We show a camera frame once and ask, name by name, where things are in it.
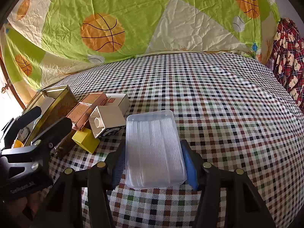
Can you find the checkered tablecloth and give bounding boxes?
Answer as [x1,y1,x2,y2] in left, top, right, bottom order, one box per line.
[49,53,303,227]

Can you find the red bear pattern fabric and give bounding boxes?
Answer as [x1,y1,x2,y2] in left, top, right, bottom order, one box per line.
[266,18,303,111]

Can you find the clear plastic box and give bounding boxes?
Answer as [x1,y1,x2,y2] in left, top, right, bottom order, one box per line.
[125,110,187,189]

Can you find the white box red logo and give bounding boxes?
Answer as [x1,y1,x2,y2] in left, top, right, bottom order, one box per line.
[104,93,130,115]

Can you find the gold metal tin box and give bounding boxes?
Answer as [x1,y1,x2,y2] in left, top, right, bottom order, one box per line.
[22,85,78,146]

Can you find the wooden window frame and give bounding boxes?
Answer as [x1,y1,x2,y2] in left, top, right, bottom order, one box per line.
[1,59,26,110]

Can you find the yellow cartoon face toy block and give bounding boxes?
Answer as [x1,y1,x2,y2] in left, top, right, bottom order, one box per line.
[12,127,30,148]

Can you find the yellow wooden block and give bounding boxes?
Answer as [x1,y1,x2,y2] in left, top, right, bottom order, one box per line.
[72,128,100,154]

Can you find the white cube block blue face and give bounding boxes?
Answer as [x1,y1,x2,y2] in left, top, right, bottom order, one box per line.
[89,105,126,139]

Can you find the green basketball pattern sheet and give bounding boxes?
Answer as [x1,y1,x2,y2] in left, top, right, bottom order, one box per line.
[1,0,280,94]

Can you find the copper pink rectangular box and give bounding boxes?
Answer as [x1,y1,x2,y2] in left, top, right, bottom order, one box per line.
[67,92,107,131]

